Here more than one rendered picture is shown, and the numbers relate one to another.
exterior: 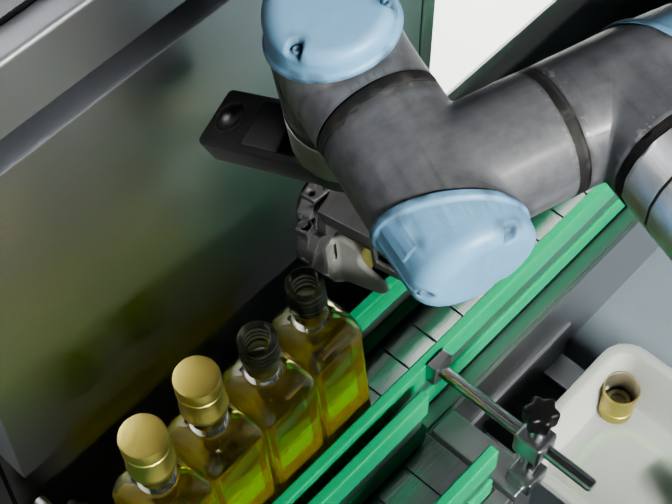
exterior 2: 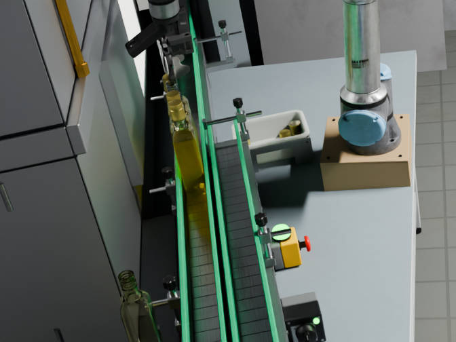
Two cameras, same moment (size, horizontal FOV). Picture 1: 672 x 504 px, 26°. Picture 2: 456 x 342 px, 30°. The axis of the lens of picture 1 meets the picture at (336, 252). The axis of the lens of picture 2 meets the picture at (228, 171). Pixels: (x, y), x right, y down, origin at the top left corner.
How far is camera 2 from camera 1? 165 cm
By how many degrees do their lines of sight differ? 39
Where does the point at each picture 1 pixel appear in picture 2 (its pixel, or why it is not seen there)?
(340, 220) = (174, 39)
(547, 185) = not seen: outside the picture
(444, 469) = (226, 150)
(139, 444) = (176, 103)
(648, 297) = (225, 134)
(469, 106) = not seen: outside the picture
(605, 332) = not seen: hidden behind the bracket
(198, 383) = (174, 93)
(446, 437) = (220, 146)
